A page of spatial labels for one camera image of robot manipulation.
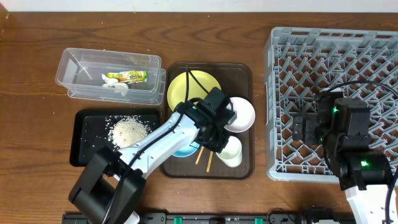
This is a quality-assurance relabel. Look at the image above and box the white cup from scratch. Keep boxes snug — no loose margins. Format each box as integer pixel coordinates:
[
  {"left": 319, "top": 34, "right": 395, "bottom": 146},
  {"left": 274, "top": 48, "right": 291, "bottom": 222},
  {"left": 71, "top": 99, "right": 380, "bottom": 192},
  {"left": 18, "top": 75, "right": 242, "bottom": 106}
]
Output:
[{"left": 216, "top": 136, "right": 243, "bottom": 168}]

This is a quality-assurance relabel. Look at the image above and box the black plastic tray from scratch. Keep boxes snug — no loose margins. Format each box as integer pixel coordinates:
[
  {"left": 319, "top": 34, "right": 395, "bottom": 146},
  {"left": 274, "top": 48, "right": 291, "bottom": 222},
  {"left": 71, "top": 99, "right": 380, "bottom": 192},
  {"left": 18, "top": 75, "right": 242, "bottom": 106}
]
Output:
[{"left": 69, "top": 108, "right": 159, "bottom": 167}]

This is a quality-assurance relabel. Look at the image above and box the clear plastic bin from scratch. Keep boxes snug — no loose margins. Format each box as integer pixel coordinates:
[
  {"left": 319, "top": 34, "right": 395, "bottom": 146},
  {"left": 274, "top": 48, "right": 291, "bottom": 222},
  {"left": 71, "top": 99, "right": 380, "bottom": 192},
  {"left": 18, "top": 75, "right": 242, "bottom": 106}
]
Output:
[{"left": 55, "top": 48, "right": 166, "bottom": 106}]

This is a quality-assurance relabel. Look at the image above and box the wooden chopstick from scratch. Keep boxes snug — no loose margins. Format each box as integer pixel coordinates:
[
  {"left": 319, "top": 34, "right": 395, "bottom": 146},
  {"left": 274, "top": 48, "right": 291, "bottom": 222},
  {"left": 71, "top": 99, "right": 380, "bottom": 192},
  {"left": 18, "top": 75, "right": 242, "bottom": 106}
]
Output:
[
  {"left": 206, "top": 151, "right": 213, "bottom": 173},
  {"left": 195, "top": 146, "right": 204, "bottom": 165}
]

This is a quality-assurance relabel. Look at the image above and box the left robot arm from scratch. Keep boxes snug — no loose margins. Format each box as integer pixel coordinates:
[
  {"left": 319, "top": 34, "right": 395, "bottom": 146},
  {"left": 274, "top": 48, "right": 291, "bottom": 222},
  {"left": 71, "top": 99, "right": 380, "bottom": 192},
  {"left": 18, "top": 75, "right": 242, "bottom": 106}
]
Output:
[{"left": 68, "top": 87, "right": 237, "bottom": 224}]

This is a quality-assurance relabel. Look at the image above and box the green orange snack wrapper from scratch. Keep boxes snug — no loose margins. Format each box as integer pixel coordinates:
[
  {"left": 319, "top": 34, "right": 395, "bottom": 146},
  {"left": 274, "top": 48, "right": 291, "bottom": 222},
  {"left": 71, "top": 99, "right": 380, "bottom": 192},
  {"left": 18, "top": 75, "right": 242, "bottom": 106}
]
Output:
[{"left": 106, "top": 70, "right": 147, "bottom": 84}]

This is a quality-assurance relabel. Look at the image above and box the blue bowl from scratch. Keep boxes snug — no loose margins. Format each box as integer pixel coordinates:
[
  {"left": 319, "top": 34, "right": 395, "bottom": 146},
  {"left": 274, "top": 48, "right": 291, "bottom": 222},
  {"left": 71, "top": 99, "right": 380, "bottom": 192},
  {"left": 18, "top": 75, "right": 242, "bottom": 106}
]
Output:
[{"left": 172, "top": 142, "right": 201, "bottom": 158}]

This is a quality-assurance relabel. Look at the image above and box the grey plastic dishwasher rack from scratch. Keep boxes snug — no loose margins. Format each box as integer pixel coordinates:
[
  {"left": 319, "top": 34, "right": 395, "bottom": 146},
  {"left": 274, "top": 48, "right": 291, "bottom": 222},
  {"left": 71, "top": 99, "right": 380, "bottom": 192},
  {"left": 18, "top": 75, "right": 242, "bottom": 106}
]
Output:
[{"left": 264, "top": 27, "right": 397, "bottom": 184}]

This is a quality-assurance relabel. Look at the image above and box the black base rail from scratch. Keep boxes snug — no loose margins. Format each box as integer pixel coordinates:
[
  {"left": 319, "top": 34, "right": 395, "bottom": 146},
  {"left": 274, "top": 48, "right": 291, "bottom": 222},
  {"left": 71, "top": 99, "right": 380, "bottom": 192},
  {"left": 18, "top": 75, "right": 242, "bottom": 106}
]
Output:
[{"left": 61, "top": 213, "right": 356, "bottom": 224}]

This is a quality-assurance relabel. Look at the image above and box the left wooden chopstick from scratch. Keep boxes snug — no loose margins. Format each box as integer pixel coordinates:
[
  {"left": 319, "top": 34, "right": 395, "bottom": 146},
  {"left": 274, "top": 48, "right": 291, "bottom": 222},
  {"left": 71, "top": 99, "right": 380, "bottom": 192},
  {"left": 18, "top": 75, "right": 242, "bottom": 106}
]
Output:
[{"left": 195, "top": 146, "right": 204, "bottom": 165}]

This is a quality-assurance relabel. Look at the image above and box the yellow plate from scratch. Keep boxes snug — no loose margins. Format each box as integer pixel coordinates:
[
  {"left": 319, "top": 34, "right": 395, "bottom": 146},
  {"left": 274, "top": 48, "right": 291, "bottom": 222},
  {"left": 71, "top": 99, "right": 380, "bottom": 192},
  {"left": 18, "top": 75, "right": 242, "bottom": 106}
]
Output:
[{"left": 167, "top": 70, "right": 221, "bottom": 111}]

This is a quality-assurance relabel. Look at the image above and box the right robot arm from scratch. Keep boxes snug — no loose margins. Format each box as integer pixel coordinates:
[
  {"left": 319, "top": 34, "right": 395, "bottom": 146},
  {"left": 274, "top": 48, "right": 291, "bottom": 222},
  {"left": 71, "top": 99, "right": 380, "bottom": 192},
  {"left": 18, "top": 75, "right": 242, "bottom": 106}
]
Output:
[{"left": 292, "top": 88, "right": 397, "bottom": 223}]

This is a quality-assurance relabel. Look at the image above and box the dark brown serving tray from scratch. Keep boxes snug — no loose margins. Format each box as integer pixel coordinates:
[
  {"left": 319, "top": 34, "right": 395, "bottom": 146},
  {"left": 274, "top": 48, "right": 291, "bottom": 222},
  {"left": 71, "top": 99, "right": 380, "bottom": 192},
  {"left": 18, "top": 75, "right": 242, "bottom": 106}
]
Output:
[{"left": 160, "top": 62, "right": 254, "bottom": 180}]

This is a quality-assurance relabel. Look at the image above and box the right wooden chopstick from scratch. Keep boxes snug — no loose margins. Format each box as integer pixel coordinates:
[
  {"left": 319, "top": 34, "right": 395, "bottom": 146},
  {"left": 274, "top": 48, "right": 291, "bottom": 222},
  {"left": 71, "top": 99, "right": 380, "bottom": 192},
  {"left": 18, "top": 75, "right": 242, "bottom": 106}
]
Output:
[{"left": 206, "top": 151, "right": 213, "bottom": 173}]

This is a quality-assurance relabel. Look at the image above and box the pile of white rice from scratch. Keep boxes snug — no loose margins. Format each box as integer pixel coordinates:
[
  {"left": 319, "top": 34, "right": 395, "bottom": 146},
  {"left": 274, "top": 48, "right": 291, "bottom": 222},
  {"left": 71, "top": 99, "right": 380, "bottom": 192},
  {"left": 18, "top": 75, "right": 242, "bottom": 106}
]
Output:
[{"left": 90, "top": 115, "right": 152, "bottom": 151}]

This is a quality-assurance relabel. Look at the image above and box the white tissue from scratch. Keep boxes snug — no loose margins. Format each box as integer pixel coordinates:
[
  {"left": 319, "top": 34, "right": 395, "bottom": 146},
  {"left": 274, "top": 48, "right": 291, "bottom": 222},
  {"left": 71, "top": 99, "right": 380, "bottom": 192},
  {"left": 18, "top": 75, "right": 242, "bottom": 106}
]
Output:
[{"left": 101, "top": 74, "right": 129, "bottom": 96}]

